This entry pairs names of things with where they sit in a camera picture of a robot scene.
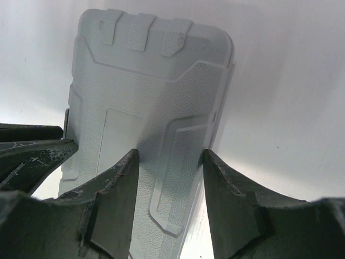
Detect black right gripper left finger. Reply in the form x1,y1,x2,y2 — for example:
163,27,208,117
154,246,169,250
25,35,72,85
1,149,139,258

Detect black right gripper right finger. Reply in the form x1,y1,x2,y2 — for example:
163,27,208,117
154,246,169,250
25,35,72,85
203,149,344,258

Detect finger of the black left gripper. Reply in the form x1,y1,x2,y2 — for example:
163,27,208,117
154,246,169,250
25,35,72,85
1,139,78,195
1,123,63,142

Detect grey plastic tool case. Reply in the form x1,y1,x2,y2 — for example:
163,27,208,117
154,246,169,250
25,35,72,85
59,9,234,258

